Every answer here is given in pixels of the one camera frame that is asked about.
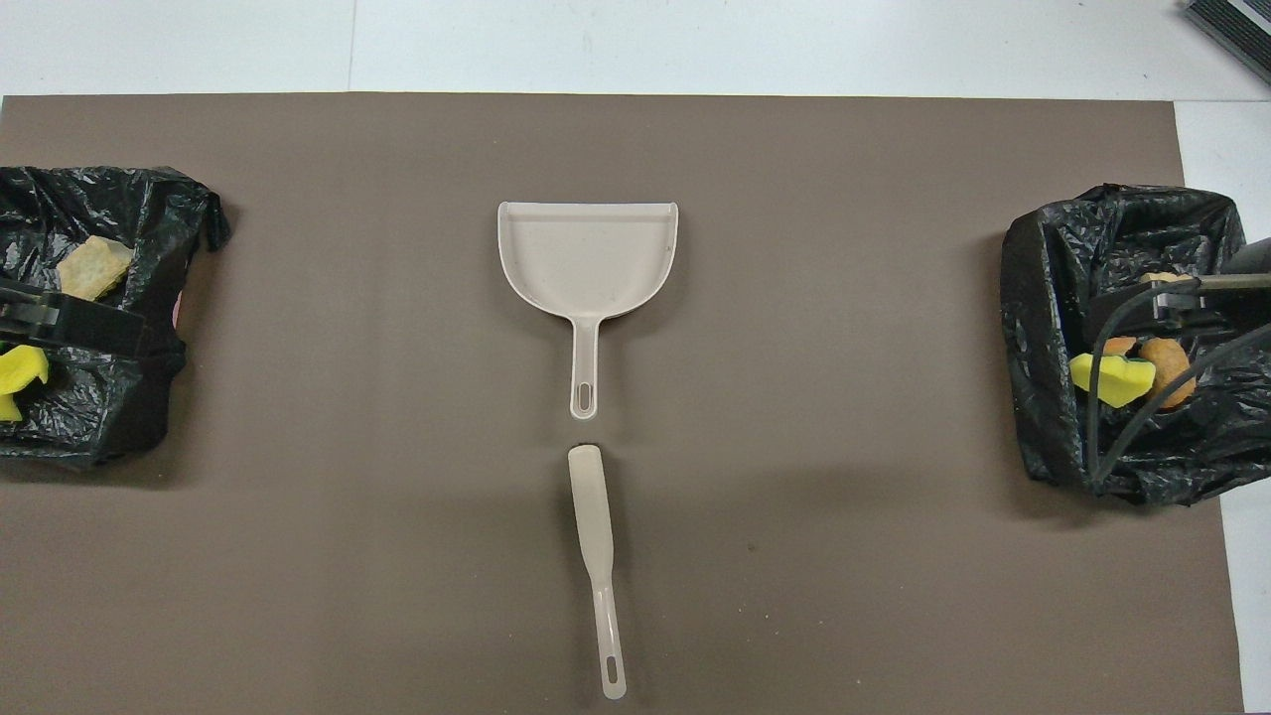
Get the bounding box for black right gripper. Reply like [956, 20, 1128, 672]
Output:
[1147, 238, 1271, 349]

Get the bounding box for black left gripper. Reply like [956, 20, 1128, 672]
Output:
[0, 278, 150, 360]

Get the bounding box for striped croissant toy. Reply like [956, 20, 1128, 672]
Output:
[57, 235, 133, 302]

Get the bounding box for bent yellow sponge strip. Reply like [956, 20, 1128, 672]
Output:
[0, 343, 51, 423]

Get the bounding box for brown nugget toy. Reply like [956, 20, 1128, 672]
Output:
[1140, 338, 1198, 410]

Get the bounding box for small yellow sponge piece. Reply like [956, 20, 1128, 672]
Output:
[1069, 353, 1158, 409]

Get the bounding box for beige plastic dustpan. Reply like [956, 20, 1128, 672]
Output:
[496, 202, 681, 421]

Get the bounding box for beige hand brush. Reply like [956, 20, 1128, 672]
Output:
[567, 444, 629, 700]

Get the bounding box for black trash bag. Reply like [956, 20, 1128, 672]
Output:
[0, 164, 232, 468]
[1000, 183, 1271, 507]

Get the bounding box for dark grey ribbed box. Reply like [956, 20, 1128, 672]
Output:
[1182, 0, 1271, 86]

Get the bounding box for brown paper table mat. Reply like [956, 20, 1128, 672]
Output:
[0, 92, 1244, 715]

